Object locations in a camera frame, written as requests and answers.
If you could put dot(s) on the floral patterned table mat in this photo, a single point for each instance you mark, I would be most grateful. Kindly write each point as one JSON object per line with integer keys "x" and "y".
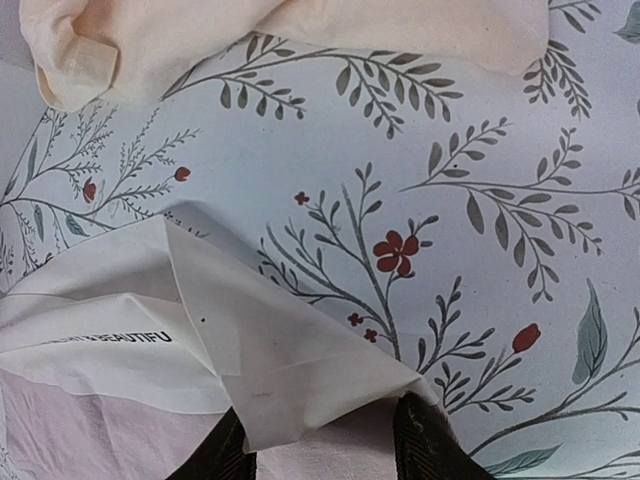
{"x": 481, "y": 228}

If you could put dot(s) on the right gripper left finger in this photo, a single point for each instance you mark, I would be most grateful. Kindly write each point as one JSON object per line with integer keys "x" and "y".
{"x": 221, "y": 454}

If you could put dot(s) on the pink and white underwear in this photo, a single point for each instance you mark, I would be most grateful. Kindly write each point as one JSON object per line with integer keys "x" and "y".
{"x": 120, "y": 355}

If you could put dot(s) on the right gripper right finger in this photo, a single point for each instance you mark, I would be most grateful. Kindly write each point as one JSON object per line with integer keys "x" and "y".
{"x": 425, "y": 446}

